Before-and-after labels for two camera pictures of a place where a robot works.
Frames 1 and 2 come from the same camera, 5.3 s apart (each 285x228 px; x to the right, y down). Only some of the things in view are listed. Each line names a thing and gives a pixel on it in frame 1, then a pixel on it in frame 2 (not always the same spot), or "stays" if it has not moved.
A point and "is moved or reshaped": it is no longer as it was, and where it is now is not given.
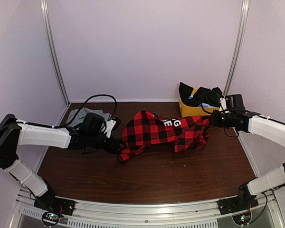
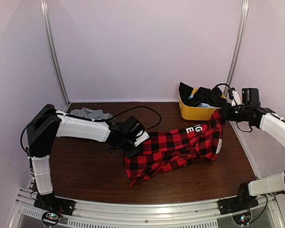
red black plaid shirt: [145, 128] is moved or reshaped
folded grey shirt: [76, 118] stays
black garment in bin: [202, 95] stays
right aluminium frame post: [238, 46] stays
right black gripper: [214, 119] -> [226, 115]
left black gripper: [115, 150] -> [129, 154]
